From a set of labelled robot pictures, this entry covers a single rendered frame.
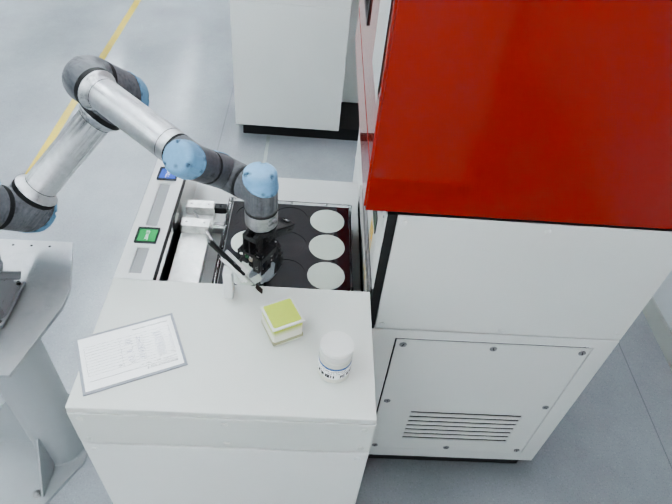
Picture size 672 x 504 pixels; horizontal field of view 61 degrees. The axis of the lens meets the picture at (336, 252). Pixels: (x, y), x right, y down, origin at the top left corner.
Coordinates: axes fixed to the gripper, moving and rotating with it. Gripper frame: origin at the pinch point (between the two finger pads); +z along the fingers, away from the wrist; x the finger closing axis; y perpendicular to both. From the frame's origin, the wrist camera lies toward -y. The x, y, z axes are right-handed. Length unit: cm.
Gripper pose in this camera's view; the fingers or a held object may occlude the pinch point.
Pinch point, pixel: (267, 275)
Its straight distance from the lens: 148.2
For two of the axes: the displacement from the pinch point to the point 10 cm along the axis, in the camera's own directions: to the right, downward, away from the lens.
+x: 8.6, 4.0, -3.0
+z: -0.8, 7.0, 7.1
